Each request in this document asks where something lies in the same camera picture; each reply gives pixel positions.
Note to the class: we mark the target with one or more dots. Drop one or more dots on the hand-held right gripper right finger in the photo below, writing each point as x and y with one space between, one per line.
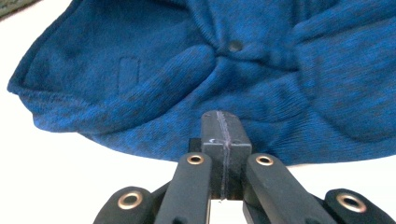
274 193

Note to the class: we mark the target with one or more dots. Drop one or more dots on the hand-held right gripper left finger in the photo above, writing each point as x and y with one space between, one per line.
193 186

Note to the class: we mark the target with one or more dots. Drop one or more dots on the blue knit garment white print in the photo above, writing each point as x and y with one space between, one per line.
155 77

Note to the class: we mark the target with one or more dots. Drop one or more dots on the green woven basket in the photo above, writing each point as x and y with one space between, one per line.
12 6

